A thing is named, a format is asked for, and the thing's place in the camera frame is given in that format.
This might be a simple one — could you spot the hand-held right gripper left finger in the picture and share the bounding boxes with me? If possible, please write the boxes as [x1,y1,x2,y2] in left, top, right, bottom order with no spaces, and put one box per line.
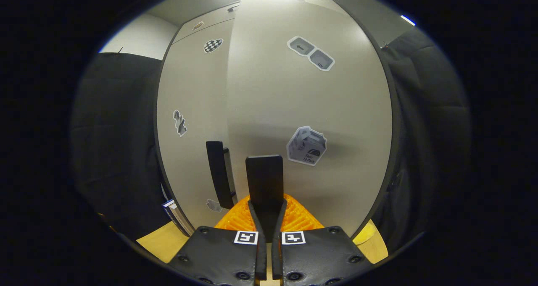
[168,196,268,286]

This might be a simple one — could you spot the grey cabinet door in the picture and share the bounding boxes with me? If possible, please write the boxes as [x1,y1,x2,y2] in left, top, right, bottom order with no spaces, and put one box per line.
[156,19,237,232]
[227,0,398,240]

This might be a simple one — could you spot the black door handle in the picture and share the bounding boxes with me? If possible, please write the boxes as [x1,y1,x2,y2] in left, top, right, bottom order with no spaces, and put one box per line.
[206,141,238,210]
[245,155,284,242]

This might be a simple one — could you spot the white and blue box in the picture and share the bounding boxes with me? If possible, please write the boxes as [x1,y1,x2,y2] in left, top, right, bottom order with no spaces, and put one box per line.
[162,199,195,237]

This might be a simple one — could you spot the grey cabinet drawer front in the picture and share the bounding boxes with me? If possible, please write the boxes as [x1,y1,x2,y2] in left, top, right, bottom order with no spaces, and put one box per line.
[172,3,240,44]

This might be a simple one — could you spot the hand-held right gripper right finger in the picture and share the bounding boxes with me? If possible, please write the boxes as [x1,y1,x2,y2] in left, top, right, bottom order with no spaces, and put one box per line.
[271,194,374,286]

